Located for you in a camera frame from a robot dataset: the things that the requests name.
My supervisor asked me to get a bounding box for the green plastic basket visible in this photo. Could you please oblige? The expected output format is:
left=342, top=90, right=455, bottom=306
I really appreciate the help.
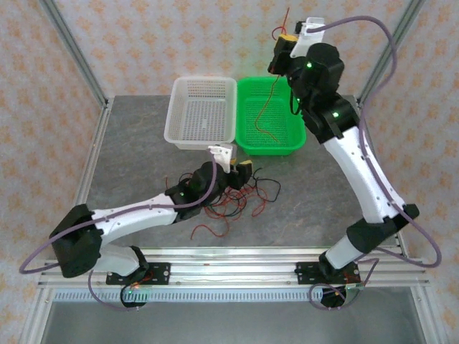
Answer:
left=235, top=76, right=308, bottom=157

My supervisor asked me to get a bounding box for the white plastic basket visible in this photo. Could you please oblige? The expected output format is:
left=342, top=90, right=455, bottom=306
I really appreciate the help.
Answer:
left=164, top=76, right=238, bottom=151

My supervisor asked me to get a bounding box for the grey metal lower panel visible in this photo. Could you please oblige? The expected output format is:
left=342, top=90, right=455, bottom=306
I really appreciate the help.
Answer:
left=39, top=300, right=427, bottom=344

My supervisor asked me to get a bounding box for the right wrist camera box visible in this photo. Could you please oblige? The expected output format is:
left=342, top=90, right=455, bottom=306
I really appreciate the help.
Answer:
left=289, top=16, right=326, bottom=58

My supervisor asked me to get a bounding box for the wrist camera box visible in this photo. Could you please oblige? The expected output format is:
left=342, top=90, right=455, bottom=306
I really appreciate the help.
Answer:
left=289, top=16, right=326, bottom=58
left=208, top=142, right=234, bottom=173

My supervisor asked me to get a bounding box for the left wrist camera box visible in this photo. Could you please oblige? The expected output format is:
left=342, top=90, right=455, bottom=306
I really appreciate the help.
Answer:
left=208, top=142, right=234, bottom=173

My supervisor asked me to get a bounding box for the aluminium corner post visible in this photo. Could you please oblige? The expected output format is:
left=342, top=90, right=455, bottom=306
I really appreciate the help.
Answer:
left=356, top=0, right=428, bottom=108
left=38, top=0, right=110, bottom=108

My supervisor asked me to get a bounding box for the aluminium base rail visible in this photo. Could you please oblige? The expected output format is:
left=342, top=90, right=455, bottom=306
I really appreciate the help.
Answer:
left=37, top=246, right=431, bottom=289

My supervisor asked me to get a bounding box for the aluminium table side rail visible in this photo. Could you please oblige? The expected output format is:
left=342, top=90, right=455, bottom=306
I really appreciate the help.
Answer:
left=57, top=98, right=115, bottom=259
left=354, top=96, right=410, bottom=259

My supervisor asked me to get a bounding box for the slotted grey cable duct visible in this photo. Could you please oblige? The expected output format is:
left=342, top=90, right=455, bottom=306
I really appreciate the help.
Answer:
left=49, top=287, right=361, bottom=304

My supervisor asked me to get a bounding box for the black round cable port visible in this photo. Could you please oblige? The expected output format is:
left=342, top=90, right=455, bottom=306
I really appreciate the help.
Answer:
left=320, top=285, right=349, bottom=310
left=120, top=285, right=148, bottom=310

